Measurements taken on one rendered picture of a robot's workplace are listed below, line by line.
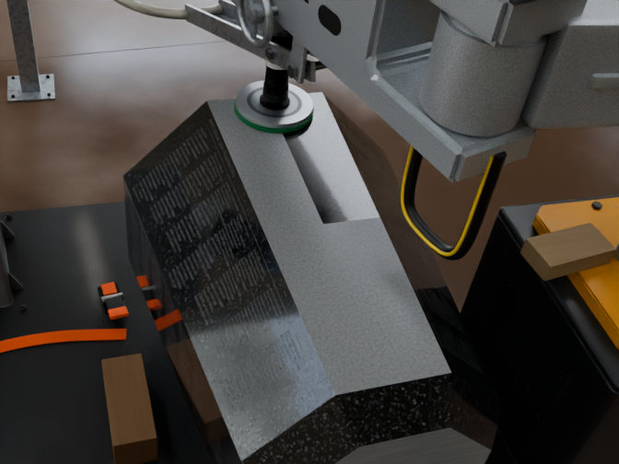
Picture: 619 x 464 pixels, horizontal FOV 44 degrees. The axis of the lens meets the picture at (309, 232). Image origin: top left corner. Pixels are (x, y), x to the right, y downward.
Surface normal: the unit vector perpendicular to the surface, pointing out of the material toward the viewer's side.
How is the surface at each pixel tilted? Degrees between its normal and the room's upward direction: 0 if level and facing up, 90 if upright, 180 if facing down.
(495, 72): 90
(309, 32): 90
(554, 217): 0
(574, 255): 0
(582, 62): 90
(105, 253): 0
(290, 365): 45
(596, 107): 90
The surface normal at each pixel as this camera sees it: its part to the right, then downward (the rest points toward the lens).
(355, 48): -0.84, 0.29
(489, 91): -0.04, 0.68
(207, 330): -0.58, -0.41
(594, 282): 0.11, -0.73
